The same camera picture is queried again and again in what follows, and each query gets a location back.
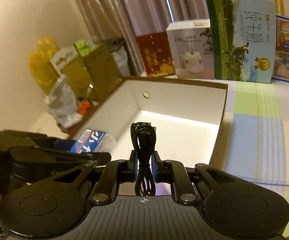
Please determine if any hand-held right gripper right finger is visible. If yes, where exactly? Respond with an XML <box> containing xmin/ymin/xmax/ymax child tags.
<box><xmin>152</xmin><ymin>150</ymin><xmax>238</xmax><ymax>205</ymax></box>

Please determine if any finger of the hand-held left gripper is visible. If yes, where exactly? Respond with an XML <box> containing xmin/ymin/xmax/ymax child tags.
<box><xmin>0</xmin><ymin>129</ymin><xmax>76</xmax><ymax>153</ymax></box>
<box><xmin>8</xmin><ymin>146</ymin><xmax>112</xmax><ymax>167</ymax></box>

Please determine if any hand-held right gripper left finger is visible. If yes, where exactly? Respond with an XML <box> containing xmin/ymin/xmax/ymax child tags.
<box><xmin>51</xmin><ymin>150</ymin><xmax>138</xmax><ymax>204</ymax></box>

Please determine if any black cable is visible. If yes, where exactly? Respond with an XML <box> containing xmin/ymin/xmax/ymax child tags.
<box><xmin>130</xmin><ymin>122</ymin><xmax>157</xmax><ymax>197</ymax></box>

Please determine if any clear plastic box blue label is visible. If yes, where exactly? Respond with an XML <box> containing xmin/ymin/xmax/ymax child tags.
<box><xmin>69</xmin><ymin>128</ymin><xmax>116</xmax><ymax>153</ymax></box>

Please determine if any brown cardboard box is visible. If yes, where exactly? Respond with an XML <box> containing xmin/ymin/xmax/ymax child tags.
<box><xmin>67</xmin><ymin>76</ymin><xmax>228</xmax><ymax>167</ymax></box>

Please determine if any clear plastic bag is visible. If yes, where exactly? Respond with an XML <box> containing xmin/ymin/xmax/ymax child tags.
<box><xmin>43</xmin><ymin>76</ymin><xmax>82</xmax><ymax>128</ymax></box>

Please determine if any small orange object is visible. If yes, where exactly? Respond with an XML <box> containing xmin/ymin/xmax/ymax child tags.
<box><xmin>78</xmin><ymin>100</ymin><xmax>90</xmax><ymax>115</ymax></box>

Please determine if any brown shipping carton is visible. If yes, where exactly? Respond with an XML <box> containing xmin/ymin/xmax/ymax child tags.
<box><xmin>82</xmin><ymin>44</ymin><xmax>123</xmax><ymax>100</ymax></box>
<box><xmin>59</xmin><ymin>60</ymin><xmax>95</xmax><ymax>98</ymax></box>

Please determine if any yellow bag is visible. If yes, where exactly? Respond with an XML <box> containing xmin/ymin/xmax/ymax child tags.
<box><xmin>28</xmin><ymin>36</ymin><xmax>60</xmax><ymax>88</ymax></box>

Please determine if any white carved chair back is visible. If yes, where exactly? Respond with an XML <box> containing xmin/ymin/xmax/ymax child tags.
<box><xmin>50</xmin><ymin>46</ymin><xmax>77</xmax><ymax>77</ymax></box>

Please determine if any green tissue pack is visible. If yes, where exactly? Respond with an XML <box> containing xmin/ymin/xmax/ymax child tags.
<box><xmin>74</xmin><ymin>39</ymin><xmax>95</xmax><ymax>57</ymax></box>

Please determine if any grey white bag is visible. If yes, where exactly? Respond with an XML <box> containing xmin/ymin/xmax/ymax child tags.
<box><xmin>111</xmin><ymin>46</ymin><xmax>130</xmax><ymax>77</ymax></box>

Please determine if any plaid tablecloth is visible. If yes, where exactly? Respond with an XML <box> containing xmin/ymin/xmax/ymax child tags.
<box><xmin>208</xmin><ymin>80</ymin><xmax>289</xmax><ymax>233</ymax></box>

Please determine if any red gift box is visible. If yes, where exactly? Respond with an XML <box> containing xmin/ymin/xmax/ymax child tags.
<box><xmin>136</xmin><ymin>32</ymin><xmax>176</xmax><ymax>77</ymax></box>

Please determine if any white humidifier box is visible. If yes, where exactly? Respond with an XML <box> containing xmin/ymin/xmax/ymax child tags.
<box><xmin>166</xmin><ymin>19</ymin><xmax>216</xmax><ymax>79</ymax></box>

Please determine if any green milk carton box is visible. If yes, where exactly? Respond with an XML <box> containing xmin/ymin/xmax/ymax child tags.
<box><xmin>205</xmin><ymin>0</ymin><xmax>277</xmax><ymax>84</ymax></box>

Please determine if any mauve curtain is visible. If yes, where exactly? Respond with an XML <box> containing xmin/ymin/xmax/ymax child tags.
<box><xmin>67</xmin><ymin>0</ymin><xmax>260</xmax><ymax>77</ymax></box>

